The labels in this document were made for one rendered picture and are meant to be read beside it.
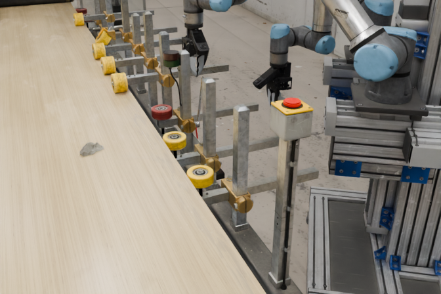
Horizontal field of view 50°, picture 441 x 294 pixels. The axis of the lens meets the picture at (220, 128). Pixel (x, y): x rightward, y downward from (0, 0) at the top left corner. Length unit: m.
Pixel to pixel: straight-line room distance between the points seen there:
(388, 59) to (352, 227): 1.16
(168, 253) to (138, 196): 0.25
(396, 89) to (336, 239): 0.94
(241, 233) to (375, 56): 0.66
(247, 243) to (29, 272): 0.63
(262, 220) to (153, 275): 1.70
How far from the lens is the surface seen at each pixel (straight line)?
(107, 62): 2.22
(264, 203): 2.85
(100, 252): 1.16
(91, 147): 1.58
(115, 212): 1.27
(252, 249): 1.44
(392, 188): 2.07
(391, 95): 1.60
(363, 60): 1.45
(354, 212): 2.50
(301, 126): 1.05
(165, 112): 1.80
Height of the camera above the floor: 1.63
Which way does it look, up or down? 26 degrees down
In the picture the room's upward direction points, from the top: straight up
